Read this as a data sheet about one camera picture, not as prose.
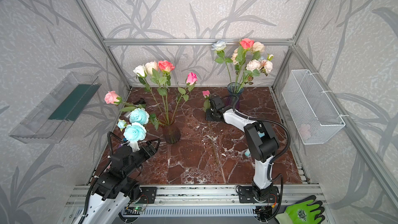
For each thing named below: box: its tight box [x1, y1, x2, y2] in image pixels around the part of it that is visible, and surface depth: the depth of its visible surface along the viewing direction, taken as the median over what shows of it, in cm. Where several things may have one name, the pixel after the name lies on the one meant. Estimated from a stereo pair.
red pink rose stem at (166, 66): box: [157, 60, 176, 125], surface depth 76 cm
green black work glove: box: [275, 194, 325, 224], surface depth 69 cm
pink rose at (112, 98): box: [104, 90, 147, 112], surface depth 63 cm
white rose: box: [133, 65, 165, 125], surface depth 73 cm
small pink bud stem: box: [171, 72, 198, 125], surface depth 72 cm
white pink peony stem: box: [238, 53, 275, 91], surface depth 80 cm
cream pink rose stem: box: [250, 41, 265, 61], surface depth 83 cm
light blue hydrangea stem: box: [117, 107, 162, 142], surface depth 57 cm
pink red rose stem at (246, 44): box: [234, 38, 255, 88], surface depth 83 cm
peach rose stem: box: [230, 47, 239, 85], surface depth 88 cm
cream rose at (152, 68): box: [145, 60, 163, 113], surface depth 75 cm
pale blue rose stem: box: [210, 39, 234, 85], surface depth 86 cm
